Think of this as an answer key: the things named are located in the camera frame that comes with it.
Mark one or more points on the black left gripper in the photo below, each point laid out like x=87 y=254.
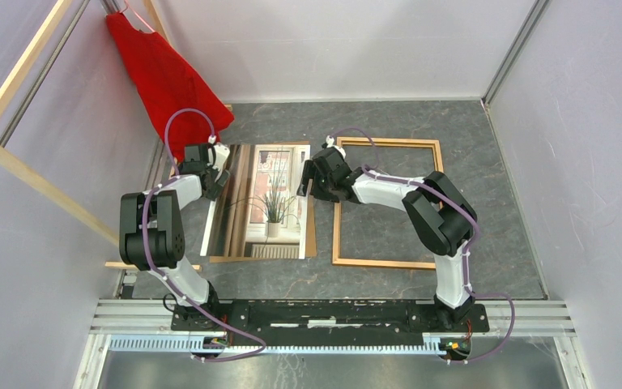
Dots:
x=213 y=192

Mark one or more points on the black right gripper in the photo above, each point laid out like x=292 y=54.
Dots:
x=311 y=172

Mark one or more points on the wooden picture frame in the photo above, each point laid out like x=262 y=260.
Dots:
x=384 y=194

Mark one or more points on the plant photo print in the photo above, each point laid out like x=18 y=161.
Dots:
x=260 y=204

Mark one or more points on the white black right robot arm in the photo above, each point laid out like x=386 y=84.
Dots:
x=443 y=220

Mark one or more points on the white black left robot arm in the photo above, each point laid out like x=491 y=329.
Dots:
x=151 y=230

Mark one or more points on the red cloth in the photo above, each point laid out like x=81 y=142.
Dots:
x=166 y=83

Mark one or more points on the wooden rack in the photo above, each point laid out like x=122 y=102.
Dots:
x=85 y=131

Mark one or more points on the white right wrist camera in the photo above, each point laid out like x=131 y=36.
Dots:
x=330 y=142

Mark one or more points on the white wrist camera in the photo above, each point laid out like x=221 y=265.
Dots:
x=218 y=153
x=330 y=142

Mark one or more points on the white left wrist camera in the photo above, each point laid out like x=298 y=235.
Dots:
x=218 y=153

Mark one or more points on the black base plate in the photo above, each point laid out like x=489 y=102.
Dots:
x=323 y=323

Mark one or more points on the aluminium rail frame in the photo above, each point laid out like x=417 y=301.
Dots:
x=145 y=326

